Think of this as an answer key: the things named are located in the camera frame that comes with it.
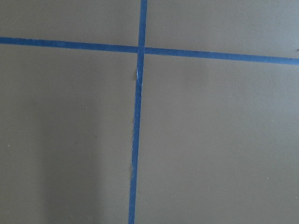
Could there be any blue tape centre vertical line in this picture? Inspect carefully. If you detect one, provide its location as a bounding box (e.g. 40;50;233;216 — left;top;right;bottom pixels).
128;0;148;224

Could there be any blue tape lower horizontal line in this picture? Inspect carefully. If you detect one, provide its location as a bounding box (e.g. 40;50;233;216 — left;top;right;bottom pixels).
0;37;299;65

